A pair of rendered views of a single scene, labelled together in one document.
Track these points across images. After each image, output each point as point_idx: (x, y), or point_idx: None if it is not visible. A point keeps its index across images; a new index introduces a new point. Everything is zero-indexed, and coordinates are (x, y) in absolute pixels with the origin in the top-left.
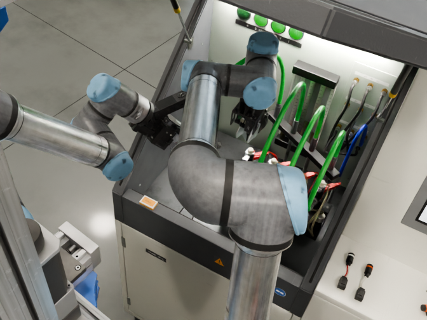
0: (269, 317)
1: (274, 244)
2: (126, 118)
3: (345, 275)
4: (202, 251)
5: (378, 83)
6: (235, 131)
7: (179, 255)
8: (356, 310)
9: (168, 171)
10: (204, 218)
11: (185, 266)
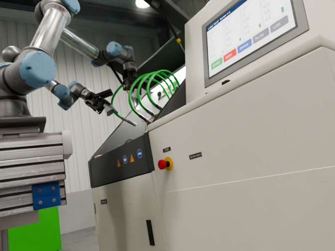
0: (49, 33)
1: (50, 1)
2: (81, 95)
3: None
4: (113, 165)
5: None
6: None
7: (108, 185)
8: (164, 116)
9: None
10: (35, 10)
11: (112, 193)
